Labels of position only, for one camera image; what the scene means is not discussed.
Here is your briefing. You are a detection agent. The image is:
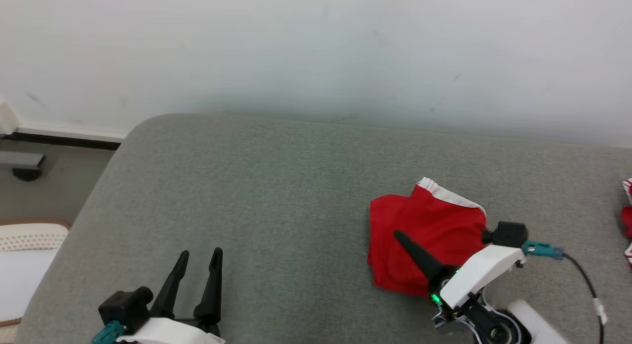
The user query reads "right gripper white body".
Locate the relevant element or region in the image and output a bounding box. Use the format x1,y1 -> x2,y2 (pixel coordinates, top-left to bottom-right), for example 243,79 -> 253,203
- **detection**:
434,244 -> 527,310

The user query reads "red Bulls basketball jersey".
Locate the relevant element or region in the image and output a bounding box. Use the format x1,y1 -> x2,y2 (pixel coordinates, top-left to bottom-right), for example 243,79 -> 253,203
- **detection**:
621,179 -> 632,267

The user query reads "white wall baseboard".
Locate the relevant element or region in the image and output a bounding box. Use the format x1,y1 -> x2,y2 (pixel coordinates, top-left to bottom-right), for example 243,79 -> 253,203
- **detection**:
0,98 -> 127,151

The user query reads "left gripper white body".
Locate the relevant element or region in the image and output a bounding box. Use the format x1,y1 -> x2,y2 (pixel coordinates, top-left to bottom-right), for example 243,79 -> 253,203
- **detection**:
116,317 -> 226,344

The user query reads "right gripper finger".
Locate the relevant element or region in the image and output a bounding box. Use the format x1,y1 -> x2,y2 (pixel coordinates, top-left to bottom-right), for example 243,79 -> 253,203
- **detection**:
394,230 -> 455,295

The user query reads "red shorts white trim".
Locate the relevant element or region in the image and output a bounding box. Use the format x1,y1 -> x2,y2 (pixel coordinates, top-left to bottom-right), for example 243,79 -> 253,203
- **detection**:
368,177 -> 487,296

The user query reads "grey furniture foot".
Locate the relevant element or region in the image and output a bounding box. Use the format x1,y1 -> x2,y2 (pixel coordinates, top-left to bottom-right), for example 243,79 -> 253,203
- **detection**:
0,152 -> 46,182

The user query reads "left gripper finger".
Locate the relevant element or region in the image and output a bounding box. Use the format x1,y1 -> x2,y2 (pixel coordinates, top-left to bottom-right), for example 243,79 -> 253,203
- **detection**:
151,250 -> 190,319
194,247 -> 224,330

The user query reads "white perforated basket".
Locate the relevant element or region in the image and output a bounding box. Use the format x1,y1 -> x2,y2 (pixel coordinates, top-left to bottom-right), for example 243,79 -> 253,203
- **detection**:
0,218 -> 71,327

